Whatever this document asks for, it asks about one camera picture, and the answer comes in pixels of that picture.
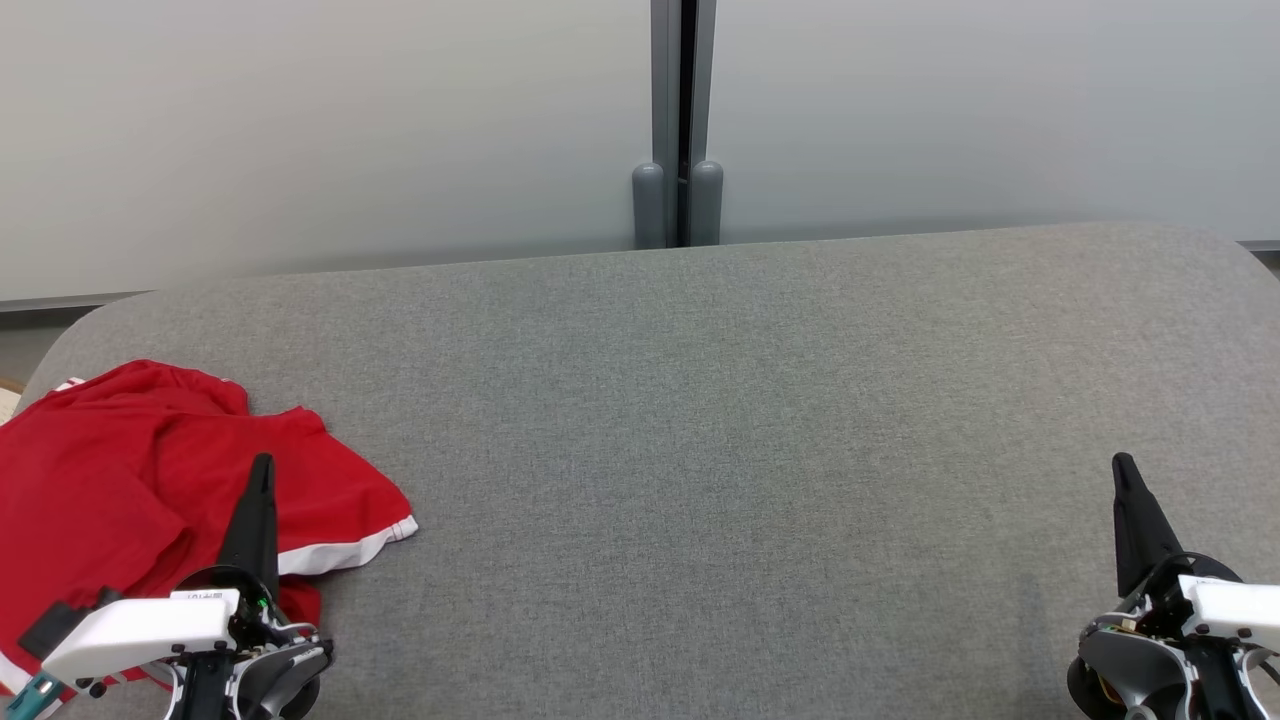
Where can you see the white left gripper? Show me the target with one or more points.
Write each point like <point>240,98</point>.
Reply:
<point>140,630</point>

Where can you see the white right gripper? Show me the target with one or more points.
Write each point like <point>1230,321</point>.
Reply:
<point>1235,605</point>

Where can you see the red shorts white trim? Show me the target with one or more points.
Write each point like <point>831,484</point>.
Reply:
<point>330,490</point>

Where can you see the grey partition bottom rail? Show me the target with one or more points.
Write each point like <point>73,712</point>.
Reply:
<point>1260,246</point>
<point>70,301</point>

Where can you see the teal left camera connector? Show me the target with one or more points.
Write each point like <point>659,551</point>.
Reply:
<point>35,695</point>

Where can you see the grey partition frame post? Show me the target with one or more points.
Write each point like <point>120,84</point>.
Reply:
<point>662,120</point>
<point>705,120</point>

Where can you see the red basketball jersey number 23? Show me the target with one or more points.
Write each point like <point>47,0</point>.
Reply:
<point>80,480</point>

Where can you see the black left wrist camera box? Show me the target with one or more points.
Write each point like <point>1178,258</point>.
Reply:
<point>55,625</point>

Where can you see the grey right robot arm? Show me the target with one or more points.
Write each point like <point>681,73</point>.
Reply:
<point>1120,660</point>

